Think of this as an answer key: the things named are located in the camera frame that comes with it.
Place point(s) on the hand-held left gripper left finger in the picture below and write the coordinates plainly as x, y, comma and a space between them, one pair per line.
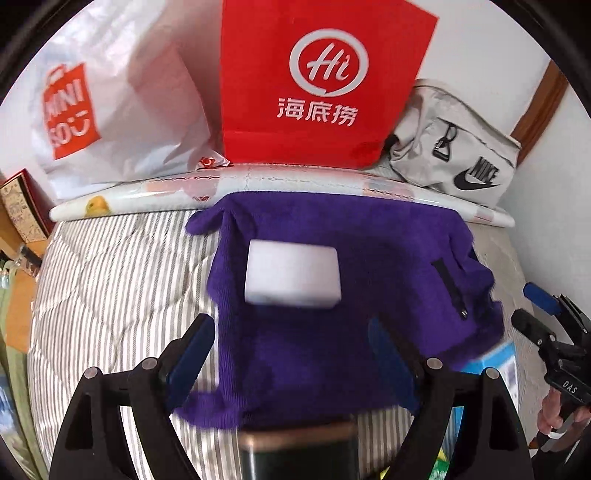
194, 355

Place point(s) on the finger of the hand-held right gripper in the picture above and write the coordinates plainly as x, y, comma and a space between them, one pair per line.
531, 325
542, 297

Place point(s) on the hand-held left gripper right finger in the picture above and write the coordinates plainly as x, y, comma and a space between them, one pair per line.
388, 355

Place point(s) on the white rectangular box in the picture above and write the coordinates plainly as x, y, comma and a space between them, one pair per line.
293, 274

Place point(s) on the dark green tin box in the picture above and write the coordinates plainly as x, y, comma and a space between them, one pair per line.
298, 452

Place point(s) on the person's right hand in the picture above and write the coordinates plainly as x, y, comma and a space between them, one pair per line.
551, 408

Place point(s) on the blue cardboard box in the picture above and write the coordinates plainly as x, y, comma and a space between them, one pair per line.
501, 369

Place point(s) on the purple towel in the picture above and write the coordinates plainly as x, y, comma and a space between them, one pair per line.
323, 350

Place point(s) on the white rolled printed mat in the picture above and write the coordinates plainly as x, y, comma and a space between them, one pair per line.
175, 189

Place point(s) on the green cloth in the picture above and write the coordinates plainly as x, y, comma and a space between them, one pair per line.
16, 369

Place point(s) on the grey waist bag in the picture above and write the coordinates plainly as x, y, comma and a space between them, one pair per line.
429, 147

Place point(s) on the brown patterned box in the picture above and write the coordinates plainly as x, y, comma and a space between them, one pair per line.
23, 207

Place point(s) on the white plastic shopping bag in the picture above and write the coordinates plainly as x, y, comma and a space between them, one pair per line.
134, 92

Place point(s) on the red paper bag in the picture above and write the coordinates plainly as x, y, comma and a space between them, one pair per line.
323, 69

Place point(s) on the wooden door frame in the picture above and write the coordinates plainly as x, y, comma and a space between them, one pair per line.
542, 106

